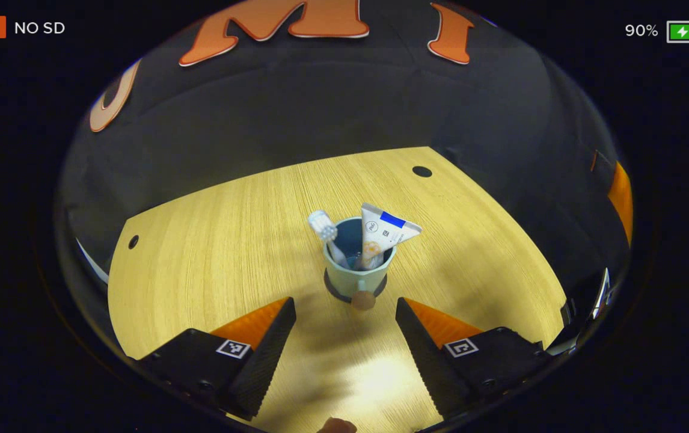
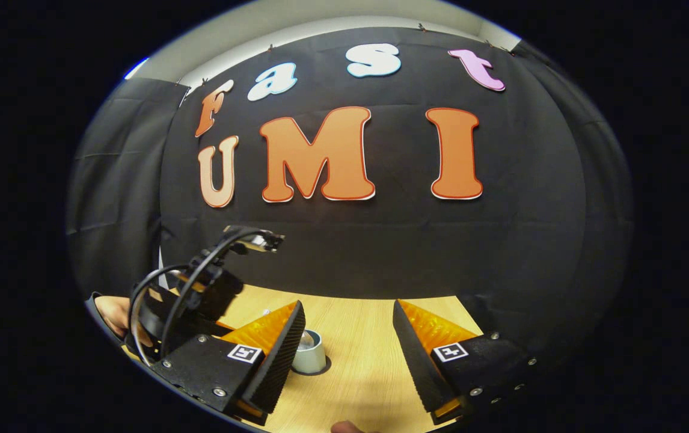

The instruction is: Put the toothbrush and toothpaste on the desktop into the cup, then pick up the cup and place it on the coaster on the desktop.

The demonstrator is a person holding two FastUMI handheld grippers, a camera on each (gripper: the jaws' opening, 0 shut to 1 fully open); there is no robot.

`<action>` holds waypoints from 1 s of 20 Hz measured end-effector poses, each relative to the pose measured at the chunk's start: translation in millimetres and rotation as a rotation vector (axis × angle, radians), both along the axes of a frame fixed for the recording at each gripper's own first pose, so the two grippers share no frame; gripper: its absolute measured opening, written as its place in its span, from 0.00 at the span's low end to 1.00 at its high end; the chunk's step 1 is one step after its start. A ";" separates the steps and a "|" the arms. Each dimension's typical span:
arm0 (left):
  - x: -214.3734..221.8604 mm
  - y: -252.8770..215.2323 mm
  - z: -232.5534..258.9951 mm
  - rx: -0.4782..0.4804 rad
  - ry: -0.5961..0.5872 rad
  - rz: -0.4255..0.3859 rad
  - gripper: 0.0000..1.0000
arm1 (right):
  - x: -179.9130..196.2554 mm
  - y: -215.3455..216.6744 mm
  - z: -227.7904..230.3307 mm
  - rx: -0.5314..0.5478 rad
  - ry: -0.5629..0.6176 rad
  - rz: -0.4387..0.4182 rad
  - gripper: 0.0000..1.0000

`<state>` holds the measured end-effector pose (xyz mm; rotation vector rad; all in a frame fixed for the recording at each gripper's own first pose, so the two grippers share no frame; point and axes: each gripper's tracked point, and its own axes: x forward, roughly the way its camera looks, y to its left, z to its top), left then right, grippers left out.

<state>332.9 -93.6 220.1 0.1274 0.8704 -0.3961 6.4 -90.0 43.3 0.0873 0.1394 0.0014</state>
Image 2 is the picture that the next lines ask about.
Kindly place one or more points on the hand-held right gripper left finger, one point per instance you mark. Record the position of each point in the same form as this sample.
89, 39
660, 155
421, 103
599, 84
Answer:
281, 355

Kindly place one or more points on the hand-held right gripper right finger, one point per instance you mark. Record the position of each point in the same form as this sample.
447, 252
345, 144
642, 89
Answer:
416, 361

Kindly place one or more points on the dark round coaster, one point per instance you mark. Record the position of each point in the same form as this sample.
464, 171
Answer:
326, 365

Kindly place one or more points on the wooden desktop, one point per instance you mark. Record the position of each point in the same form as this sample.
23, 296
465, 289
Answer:
356, 337

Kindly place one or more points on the black backdrop cloth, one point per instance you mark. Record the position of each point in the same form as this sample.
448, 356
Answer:
380, 252

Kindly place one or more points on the plain black cloth panel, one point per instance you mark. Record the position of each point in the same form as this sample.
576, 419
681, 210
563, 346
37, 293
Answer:
116, 180
603, 210

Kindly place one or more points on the white ceiling light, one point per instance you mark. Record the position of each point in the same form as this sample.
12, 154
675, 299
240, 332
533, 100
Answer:
137, 67

